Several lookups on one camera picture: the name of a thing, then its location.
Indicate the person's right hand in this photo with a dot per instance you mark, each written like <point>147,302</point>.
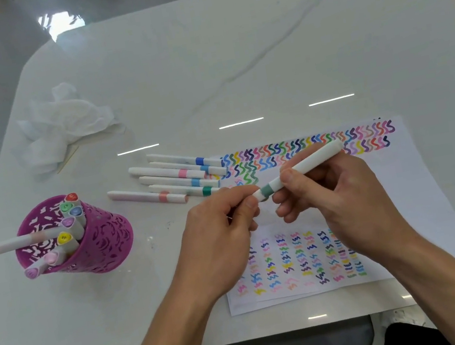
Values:
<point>352,205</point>

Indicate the person's left hand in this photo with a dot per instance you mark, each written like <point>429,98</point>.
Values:
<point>218,242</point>

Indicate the grey green banded white marker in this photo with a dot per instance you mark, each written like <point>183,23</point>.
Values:
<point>317,158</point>

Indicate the salmon banded white marker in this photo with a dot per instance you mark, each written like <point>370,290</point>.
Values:
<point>135,194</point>

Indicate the bunch of white markers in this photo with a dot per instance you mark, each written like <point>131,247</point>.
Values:
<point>152,170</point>

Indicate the pink perforated pen holder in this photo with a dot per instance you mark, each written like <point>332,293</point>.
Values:
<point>108,244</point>

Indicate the purple banded white marker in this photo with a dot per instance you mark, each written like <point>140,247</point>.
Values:
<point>68,222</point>

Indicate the red banded white marker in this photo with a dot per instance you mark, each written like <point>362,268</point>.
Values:
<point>70,198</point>

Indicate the yellow banded white marker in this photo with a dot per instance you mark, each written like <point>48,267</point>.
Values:
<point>63,238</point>

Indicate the light green banded white marker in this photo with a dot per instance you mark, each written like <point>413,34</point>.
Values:
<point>67,207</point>

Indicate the peach banded white marker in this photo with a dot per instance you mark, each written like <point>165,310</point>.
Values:
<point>12,244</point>

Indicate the person's right white shoe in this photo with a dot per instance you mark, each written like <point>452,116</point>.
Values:
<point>398,318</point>

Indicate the crumpled white tissue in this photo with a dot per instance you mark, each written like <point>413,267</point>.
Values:
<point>60,120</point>

